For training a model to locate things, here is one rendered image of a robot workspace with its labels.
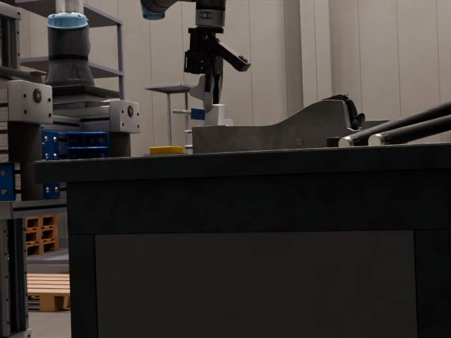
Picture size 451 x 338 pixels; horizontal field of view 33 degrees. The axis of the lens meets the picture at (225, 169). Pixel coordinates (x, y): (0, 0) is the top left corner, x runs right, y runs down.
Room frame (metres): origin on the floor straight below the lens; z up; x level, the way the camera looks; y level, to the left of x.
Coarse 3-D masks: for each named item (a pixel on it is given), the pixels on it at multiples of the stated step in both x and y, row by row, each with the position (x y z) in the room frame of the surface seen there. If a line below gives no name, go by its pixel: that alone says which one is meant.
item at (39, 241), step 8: (40, 216) 8.62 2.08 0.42; (48, 216) 8.80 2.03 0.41; (56, 216) 8.98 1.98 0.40; (32, 224) 8.60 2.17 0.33; (40, 224) 8.62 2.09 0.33; (48, 224) 8.92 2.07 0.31; (56, 224) 8.97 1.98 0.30; (32, 232) 8.45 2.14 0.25; (40, 232) 8.59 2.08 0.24; (48, 232) 8.86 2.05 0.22; (56, 232) 8.90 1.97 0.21; (32, 240) 8.54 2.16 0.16; (40, 240) 8.59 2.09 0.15; (48, 240) 8.73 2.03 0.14; (56, 240) 8.90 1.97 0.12; (32, 248) 8.56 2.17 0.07; (40, 248) 8.56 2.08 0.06; (48, 248) 8.87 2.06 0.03; (56, 248) 8.89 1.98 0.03
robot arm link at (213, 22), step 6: (198, 12) 1.91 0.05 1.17; (204, 12) 1.90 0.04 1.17; (210, 12) 1.89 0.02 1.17; (216, 12) 1.90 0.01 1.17; (222, 12) 1.91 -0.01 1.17; (198, 18) 1.91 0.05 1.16; (204, 18) 1.90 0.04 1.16; (210, 18) 1.90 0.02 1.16; (216, 18) 1.90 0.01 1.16; (222, 18) 1.91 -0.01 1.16; (198, 24) 1.91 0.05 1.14; (204, 24) 1.90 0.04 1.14; (210, 24) 1.90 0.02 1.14; (216, 24) 1.90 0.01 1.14; (222, 24) 1.91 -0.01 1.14
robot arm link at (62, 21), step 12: (48, 24) 2.26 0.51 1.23; (60, 24) 2.24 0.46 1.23; (72, 24) 2.24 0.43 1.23; (84, 24) 2.28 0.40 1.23; (48, 36) 2.27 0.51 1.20; (60, 36) 2.24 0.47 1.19; (72, 36) 2.24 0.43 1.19; (84, 36) 2.27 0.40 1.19; (48, 48) 2.27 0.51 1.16; (60, 48) 2.24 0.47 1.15; (72, 48) 2.24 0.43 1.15; (84, 48) 2.27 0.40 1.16
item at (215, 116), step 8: (216, 104) 1.98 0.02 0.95; (176, 112) 1.99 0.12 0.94; (184, 112) 1.98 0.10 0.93; (192, 112) 1.96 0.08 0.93; (200, 112) 1.95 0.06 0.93; (208, 112) 1.94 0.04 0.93; (216, 112) 1.94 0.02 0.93; (224, 112) 1.98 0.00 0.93; (208, 120) 1.95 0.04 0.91; (216, 120) 1.94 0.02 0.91
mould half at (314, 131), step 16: (304, 112) 1.82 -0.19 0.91; (320, 112) 1.80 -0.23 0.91; (336, 112) 1.79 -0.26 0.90; (192, 128) 1.90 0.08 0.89; (208, 128) 1.89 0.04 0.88; (224, 128) 1.87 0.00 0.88; (240, 128) 1.86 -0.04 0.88; (256, 128) 1.85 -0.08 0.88; (272, 128) 1.84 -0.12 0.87; (288, 128) 1.83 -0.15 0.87; (304, 128) 1.82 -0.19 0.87; (320, 128) 1.80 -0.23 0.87; (336, 128) 1.79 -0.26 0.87; (208, 144) 1.89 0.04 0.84; (224, 144) 1.87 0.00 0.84; (240, 144) 1.86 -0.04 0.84; (256, 144) 1.85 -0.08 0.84; (272, 144) 1.84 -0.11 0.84; (288, 144) 1.83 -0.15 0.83; (304, 144) 1.82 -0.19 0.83; (320, 144) 1.80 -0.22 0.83
